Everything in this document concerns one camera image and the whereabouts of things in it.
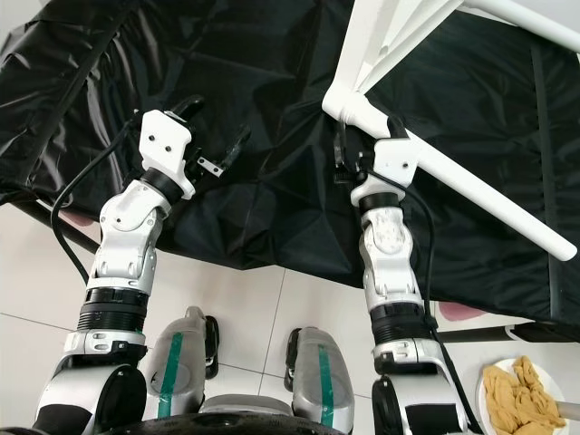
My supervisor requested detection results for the white plastic table top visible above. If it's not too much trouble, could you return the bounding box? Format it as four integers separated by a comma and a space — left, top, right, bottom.
322, 0, 465, 117

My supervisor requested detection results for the black metal table leg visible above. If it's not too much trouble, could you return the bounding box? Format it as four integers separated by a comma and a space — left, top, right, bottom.
440, 321, 580, 344
5, 199, 93, 252

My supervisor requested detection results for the pink fabric tag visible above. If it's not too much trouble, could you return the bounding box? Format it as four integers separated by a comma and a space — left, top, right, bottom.
435, 301, 479, 321

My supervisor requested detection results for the silver left robot leg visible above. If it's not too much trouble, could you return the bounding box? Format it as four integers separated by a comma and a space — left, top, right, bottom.
145, 306, 220, 420

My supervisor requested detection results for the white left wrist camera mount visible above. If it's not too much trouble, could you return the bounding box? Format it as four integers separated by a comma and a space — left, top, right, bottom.
140, 109, 194, 200

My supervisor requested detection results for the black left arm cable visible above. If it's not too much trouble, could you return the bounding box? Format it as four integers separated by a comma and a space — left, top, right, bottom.
51, 116, 148, 284

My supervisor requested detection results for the white pedestal fan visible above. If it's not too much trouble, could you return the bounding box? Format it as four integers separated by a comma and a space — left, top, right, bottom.
475, 353, 580, 435

